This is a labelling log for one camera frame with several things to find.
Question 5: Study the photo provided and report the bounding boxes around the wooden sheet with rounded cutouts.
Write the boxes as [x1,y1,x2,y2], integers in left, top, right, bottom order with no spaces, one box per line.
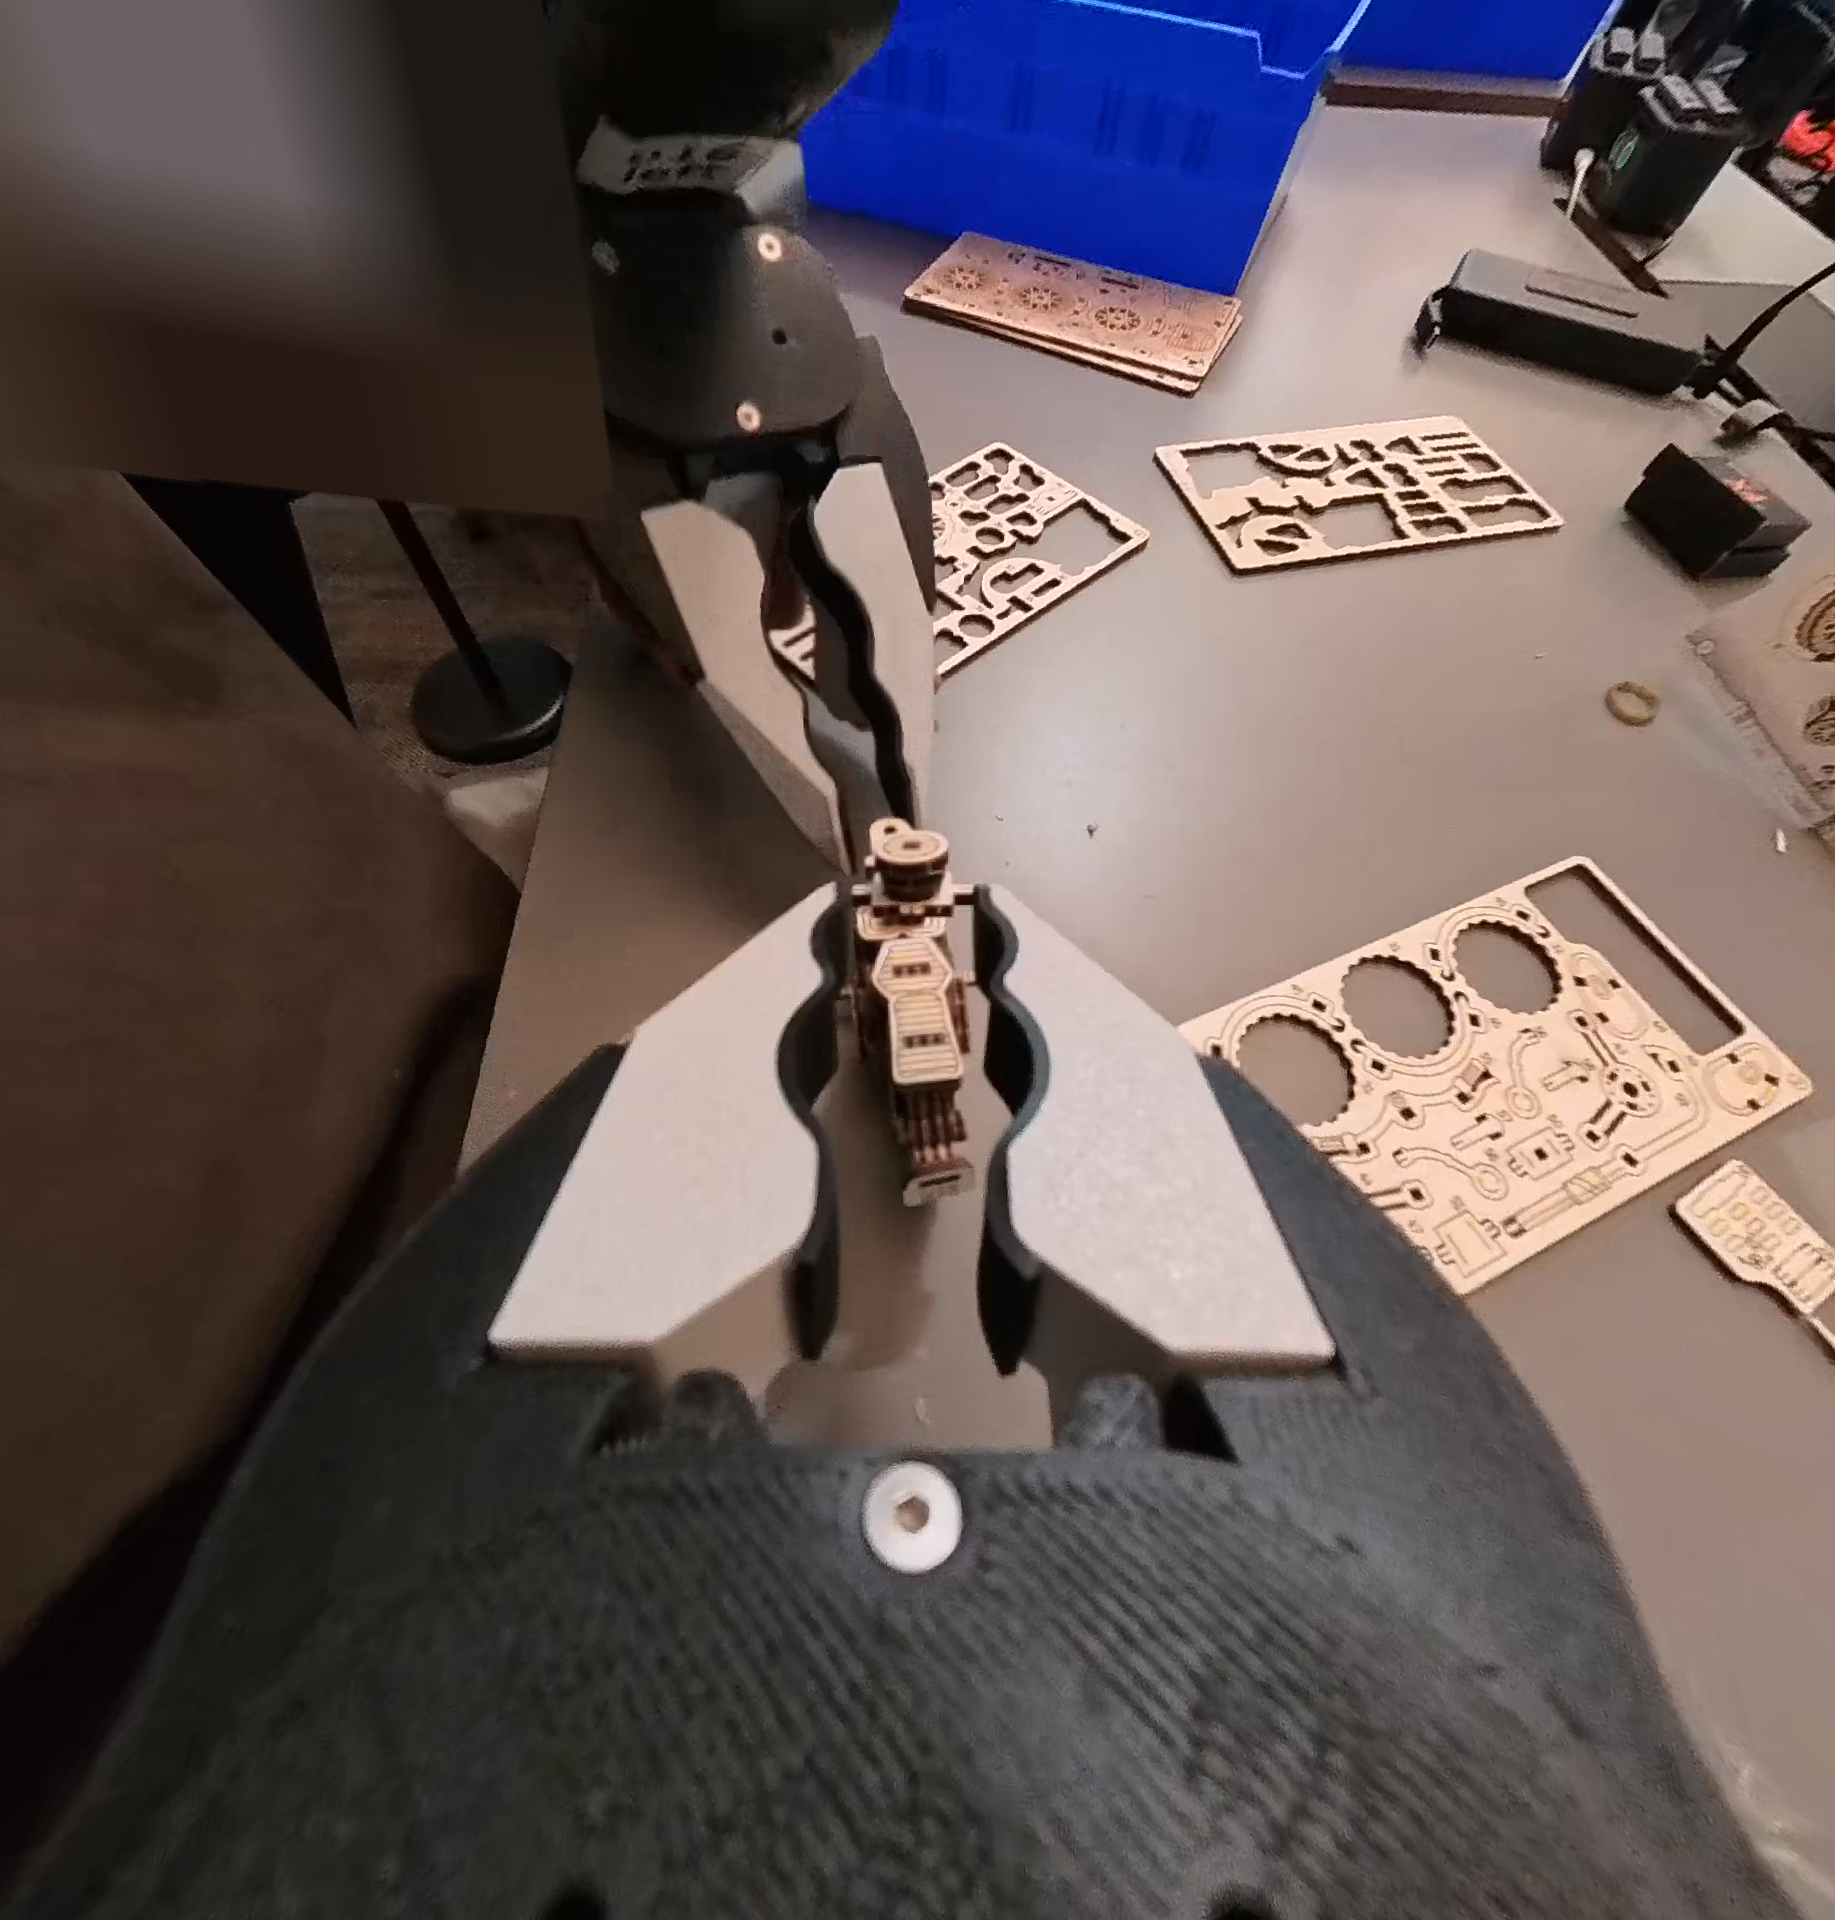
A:
[767,442,1152,679]

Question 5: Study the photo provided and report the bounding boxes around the small wooden sheet piece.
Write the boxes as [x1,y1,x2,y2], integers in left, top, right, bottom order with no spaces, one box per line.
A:
[1669,1158,1835,1408]

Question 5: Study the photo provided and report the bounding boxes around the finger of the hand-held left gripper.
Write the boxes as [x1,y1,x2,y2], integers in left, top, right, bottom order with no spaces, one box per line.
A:
[641,483,850,874]
[803,457,940,842]

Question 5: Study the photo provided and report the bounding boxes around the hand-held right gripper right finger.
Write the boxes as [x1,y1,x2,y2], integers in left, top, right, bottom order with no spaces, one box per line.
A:
[978,886,1341,1381]

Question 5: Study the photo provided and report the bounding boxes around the black charger device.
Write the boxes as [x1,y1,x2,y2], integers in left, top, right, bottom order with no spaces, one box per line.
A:
[1538,0,1835,235]

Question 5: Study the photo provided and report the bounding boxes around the black cable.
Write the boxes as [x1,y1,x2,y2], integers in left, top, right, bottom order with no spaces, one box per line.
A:
[1703,246,1835,445]

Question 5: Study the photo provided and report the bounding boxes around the black round stand base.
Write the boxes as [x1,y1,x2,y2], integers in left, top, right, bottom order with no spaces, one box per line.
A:
[376,501,576,763]

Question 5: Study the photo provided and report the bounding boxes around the small black box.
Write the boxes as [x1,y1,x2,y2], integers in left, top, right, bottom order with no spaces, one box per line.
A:
[1624,442,1813,581]

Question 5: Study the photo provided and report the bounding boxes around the grey desk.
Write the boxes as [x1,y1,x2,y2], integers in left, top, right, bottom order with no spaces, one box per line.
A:
[459,61,1835,1920]

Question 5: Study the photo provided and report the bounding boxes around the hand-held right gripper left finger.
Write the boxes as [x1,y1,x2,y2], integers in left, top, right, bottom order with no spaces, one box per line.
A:
[487,876,859,1375]

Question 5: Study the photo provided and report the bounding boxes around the black power adapter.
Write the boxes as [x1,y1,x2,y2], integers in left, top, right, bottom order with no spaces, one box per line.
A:
[1415,246,1717,396]

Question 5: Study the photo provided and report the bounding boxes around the wooden sheet with gear holes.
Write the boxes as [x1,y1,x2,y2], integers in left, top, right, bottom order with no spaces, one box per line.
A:
[1179,856,1813,1298]

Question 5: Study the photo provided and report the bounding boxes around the assembled wooden puzzle model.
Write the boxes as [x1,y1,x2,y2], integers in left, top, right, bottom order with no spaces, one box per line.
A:
[849,900,997,1211]

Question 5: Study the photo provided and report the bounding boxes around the person's trouser leg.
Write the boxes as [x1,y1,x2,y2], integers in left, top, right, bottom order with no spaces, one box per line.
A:
[0,451,520,1698]

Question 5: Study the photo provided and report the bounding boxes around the small wooden disc part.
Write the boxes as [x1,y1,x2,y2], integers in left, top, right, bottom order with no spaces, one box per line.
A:
[850,816,994,920]

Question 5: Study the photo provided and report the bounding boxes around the wooden sheet with angular cutouts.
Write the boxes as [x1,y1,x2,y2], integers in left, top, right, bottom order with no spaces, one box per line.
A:
[1152,417,1567,577]

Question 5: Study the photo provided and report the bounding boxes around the stacked dark wooden sheets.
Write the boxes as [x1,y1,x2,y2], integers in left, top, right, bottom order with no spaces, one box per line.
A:
[901,231,1244,396]

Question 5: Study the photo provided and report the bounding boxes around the large blue plastic bin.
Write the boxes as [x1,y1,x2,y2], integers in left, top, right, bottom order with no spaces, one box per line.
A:
[801,0,1371,299]

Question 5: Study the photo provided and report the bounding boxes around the printed instruction sheet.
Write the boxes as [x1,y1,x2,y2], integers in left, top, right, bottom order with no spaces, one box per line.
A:
[1692,517,1835,860]

